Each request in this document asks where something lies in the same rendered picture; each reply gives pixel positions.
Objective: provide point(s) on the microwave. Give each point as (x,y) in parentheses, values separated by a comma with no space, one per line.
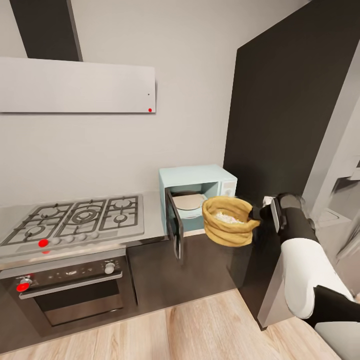
(183,191)

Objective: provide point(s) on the range hood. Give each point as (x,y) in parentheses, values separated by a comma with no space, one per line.
(54,78)

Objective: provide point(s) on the popcorn bag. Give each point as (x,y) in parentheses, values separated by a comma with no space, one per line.
(235,234)

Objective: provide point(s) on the burner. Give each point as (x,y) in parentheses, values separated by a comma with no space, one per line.
(73,223)

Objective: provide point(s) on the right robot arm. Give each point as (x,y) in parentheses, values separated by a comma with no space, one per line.
(313,292)

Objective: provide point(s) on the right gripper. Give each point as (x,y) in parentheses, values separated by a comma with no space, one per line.
(259,213)

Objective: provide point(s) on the fridge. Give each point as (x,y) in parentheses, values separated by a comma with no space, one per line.
(294,127)

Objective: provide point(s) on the oven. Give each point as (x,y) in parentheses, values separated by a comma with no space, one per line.
(62,295)

